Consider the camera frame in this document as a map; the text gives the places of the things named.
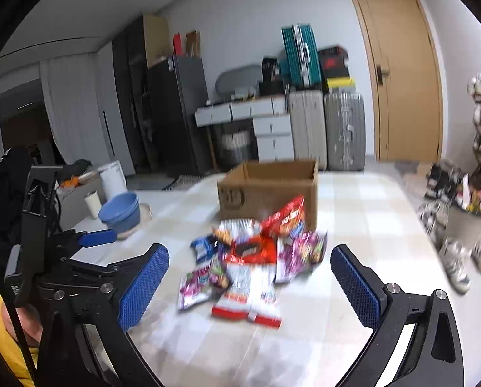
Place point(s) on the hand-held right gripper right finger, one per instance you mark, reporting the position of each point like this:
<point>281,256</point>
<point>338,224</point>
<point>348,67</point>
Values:
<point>355,286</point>

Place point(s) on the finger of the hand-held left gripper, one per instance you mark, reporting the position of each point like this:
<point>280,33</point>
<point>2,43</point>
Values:
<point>99,237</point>

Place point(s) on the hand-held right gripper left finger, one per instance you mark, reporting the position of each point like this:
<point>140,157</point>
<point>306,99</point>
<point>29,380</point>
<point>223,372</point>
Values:
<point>143,286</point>

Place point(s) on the pile of snack packets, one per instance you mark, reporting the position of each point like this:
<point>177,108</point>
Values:
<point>248,270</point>

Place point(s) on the brown cardboard box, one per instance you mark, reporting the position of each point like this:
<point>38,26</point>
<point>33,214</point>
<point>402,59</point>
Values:
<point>266,197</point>

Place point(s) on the person's left forearm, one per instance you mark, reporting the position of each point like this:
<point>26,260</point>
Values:
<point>19,326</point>

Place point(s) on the stack of blue bowls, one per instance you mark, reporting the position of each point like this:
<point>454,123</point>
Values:
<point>120,213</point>

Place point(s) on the white cup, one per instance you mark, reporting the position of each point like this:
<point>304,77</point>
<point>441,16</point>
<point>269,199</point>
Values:
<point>92,204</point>

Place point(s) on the black backpack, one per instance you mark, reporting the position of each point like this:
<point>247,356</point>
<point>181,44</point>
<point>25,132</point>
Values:
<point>2,205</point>

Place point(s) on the beige round plate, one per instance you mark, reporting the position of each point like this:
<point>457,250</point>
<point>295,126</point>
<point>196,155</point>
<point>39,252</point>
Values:
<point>141,219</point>

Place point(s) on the white bucket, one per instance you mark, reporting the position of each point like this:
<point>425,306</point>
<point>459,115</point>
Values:
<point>113,177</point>

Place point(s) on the red orange snack bag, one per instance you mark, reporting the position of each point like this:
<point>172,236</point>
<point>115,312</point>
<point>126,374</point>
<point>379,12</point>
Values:
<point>287,217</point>

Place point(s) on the dotted grey rug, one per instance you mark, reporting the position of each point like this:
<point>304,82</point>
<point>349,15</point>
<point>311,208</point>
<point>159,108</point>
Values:
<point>182,181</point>

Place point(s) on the white curtain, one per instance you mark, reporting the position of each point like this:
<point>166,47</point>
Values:
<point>73,109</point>

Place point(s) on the grey trash bin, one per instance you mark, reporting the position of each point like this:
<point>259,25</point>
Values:
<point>466,219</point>

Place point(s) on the pile of dark shoes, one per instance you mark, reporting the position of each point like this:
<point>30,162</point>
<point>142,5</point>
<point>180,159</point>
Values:
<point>440,187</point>

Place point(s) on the black refrigerator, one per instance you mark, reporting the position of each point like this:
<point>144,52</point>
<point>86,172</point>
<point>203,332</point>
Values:
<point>178,115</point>

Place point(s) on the tall wooden cabinet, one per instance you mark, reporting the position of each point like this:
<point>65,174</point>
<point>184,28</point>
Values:
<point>137,88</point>

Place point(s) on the silver suitcase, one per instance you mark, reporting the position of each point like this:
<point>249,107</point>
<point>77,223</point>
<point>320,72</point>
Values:
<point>345,131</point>

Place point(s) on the striped laundry basket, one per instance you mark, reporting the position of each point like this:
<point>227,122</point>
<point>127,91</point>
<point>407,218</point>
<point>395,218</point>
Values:
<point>234,145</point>

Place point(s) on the beige suitcase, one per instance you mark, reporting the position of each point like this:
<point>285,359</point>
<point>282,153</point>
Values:
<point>308,129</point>

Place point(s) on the white desk with drawers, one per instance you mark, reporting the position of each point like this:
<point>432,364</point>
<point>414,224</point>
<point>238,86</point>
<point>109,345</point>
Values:
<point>246,123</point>

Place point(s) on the yellow black box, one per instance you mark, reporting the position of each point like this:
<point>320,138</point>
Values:
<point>339,84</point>

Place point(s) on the wooden door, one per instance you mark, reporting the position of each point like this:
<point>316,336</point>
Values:
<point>401,76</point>

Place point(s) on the stack of shoe boxes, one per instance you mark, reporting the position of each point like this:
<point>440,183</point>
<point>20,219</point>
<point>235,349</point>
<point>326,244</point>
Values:
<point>334,62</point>

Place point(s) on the black bag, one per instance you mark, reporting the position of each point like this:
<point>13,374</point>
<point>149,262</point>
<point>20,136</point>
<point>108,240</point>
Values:
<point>271,73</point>

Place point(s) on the teal suitcase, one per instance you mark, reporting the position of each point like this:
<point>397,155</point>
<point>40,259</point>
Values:
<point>301,57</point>

